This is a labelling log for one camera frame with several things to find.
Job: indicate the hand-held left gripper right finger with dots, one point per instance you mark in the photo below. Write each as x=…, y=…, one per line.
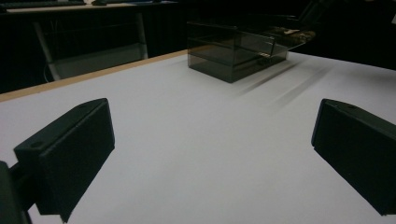
x=358, y=155

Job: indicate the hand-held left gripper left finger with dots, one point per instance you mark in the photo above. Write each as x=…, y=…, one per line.
x=71, y=155

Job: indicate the smoky transparent drawer organizer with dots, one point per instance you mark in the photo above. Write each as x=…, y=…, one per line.
x=211, y=62

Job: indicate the dark keyboard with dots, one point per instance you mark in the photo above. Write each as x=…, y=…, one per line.
x=40, y=4

